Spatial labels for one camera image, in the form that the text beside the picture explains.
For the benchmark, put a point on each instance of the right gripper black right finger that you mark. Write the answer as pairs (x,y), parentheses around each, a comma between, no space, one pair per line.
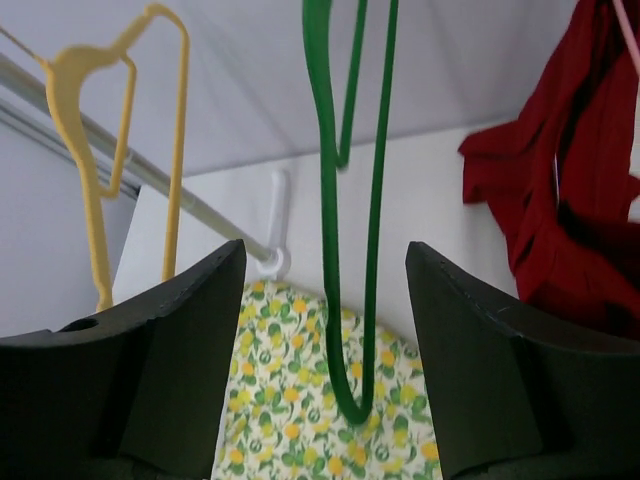
(516,393)

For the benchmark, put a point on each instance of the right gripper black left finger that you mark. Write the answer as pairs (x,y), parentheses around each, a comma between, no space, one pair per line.
(134,391)

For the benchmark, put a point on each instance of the clothes rack metal white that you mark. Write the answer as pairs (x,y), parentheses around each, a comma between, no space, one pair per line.
(59,98)

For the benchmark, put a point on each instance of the pink wire hanger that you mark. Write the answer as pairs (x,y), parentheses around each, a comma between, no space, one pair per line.
(628,34)

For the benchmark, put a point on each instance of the red garment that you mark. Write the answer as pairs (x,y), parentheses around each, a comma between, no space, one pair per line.
(557,179)

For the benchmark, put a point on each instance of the lemon print skirt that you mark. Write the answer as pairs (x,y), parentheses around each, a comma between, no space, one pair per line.
(282,420)

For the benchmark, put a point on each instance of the left aluminium frame post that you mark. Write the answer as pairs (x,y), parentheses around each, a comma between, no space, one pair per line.
(37,132)

